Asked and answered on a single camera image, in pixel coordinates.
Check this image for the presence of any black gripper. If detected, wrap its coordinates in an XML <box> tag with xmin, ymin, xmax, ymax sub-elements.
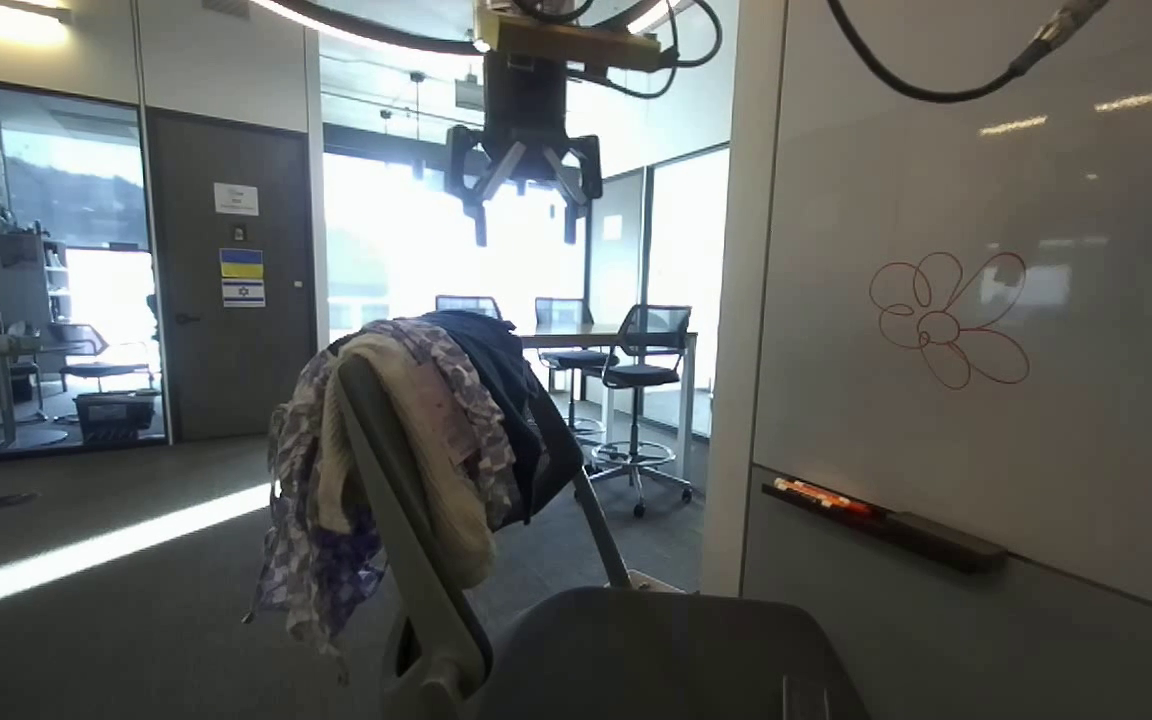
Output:
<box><xmin>443</xmin><ymin>50</ymin><xmax>605</xmax><ymax>248</ymax></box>

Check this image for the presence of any dark navy clothing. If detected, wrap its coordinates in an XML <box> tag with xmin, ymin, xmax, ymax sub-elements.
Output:
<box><xmin>420</xmin><ymin>309</ymin><xmax>588</xmax><ymax>531</ymax></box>

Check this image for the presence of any purple patterned clothing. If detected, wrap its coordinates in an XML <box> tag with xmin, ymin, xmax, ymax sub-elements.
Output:
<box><xmin>242</xmin><ymin>317</ymin><xmax>523</xmax><ymax>687</ymax></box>

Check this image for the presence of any lounge chair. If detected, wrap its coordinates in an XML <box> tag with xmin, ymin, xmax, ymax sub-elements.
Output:
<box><xmin>44</xmin><ymin>321</ymin><xmax>155</xmax><ymax>397</ymax></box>

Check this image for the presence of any grey chair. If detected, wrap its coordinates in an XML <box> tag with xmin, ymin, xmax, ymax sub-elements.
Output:
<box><xmin>334</xmin><ymin>350</ymin><xmax>873</xmax><ymax>720</ymax></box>

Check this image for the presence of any white high table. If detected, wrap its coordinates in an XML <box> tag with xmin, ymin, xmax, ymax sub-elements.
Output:
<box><xmin>509</xmin><ymin>323</ymin><xmax>699</xmax><ymax>483</ymax></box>

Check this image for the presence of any row of office chairs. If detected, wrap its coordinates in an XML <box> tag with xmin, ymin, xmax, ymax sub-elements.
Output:
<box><xmin>533</xmin><ymin>296</ymin><xmax>697</xmax><ymax>519</ymax></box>

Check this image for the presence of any flag poster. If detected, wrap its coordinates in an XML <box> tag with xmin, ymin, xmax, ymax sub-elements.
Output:
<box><xmin>219</xmin><ymin>247</ymin><xmax>267</xmax><ymax>309</ymax></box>

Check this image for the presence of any grey door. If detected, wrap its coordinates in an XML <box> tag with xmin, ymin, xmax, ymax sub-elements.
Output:
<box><xmin>145</xmin><ymin>108</ymin><xmax>319</xmax><ymax>443</ymax></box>

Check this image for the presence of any row of orange markers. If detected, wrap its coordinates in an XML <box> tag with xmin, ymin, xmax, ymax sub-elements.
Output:
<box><xmin>773</xmin><ymin>477</ymin><xmax>874</xmax><ymax>518</ymax></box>

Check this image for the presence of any black crate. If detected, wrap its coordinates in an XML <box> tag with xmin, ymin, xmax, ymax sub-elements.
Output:
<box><xmin>73</xmin><ymin>391</ymin><xmax>160</xmax><ymax>447</ymax></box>

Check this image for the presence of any shelf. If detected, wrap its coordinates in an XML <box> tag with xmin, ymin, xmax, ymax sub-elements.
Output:
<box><xmin>0</xmin><ymin>231</ymin><xmax>71</xmax><ymax>333</ymax></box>

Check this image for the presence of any ceiling light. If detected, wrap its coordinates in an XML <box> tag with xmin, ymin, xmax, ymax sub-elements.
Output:
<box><xmin>0</xmin><ymin>0</ymin><xmax>74</xmax><ymax>48</ymax></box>

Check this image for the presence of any whiteboard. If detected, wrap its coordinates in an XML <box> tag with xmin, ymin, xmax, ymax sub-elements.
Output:
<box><xmin>750</xmin><ymin>0</ymin><xmax>1152</xmax><ymax>628</ymax></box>

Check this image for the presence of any black cable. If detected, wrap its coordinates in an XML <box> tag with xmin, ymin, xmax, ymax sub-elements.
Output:
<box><xmin>825</xmin><ymin>0</ymin><xmax>1113</xmax><ymax>105</ymax></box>

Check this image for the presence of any glass wall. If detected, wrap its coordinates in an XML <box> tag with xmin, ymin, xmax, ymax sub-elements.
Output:
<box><xmin>0</xmin><ymin>72</ymin><xmax>173</xmax><ymax>463</ymax></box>

